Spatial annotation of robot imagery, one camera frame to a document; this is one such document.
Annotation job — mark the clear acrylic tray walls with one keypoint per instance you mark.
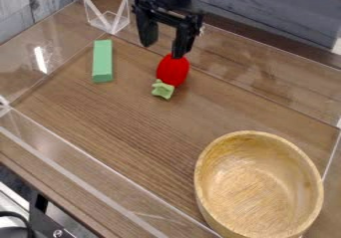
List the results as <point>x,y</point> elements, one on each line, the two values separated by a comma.
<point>110,151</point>

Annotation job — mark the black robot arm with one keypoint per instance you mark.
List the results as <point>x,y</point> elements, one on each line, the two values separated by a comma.
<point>176,14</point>

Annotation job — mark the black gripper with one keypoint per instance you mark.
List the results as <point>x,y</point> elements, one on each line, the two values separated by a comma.
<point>186,19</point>

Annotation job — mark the green rectangular block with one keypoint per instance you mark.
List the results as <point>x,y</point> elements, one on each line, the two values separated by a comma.
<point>102,64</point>

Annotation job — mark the red plush strawberry toy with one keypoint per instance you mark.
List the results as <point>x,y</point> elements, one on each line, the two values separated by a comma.
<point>172,74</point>

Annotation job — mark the wooden bowl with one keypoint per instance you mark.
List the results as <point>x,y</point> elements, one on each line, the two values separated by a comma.
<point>257,185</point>

